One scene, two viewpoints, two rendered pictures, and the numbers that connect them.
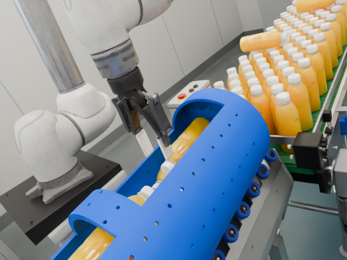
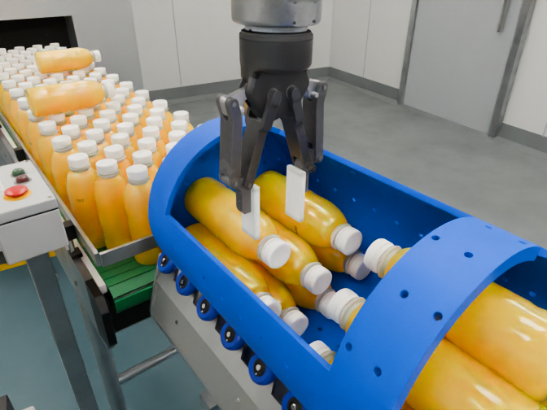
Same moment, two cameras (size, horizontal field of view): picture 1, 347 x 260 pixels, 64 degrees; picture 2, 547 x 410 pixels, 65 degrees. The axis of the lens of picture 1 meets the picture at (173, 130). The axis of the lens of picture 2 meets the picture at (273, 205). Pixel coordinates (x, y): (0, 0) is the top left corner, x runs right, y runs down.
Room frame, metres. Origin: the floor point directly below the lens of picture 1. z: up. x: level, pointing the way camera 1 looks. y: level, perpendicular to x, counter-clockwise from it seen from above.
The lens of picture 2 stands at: (0.56, 0.51, 1.46)
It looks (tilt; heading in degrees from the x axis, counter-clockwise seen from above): 30 degrees down; 276
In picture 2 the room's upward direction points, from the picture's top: straight up
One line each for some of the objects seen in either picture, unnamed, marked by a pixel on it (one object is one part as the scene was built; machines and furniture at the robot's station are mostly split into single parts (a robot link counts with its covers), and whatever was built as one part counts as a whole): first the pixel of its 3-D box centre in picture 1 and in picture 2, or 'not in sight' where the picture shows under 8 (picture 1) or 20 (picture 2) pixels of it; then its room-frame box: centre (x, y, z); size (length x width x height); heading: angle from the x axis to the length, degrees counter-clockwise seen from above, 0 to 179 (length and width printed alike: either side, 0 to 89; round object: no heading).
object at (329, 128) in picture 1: (328, 121); not in sight; (0.74, -0.48, 0.94); 0.03 x 0.02 x 0.08; 133
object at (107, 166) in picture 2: not in sight; (107, 167); (0.96, -0.22, 1.10); 0.04 x 0.04 x 0.02
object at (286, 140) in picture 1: (248, 137); (196, 224); (0.80, -0.23, 0.96); 0.40 x 0.01 x 0.03; 43
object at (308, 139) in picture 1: (308, 152); not in sight; (0.63, -0.34, 0.95); 0.10 x 0.07 x 0.10; 43
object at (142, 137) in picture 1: (144, 143); (250, 209); (0.63, 0.08, 1.20); 0.03 x 0.01 x 0.07; 133
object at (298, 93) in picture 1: (298, 104); not in sight; (0.82, -0.44, 1.00); 0.07 x 0.07 x 0.19
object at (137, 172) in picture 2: not in sight; (137, 173); (0.90, -0.20, 1.10); 0.04 x 0.04 x 0.02
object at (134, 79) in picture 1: (130, 90); (275, 74); (0.61, 0.05, 1.35); 0.08 x 0.07 x 0.09; 43
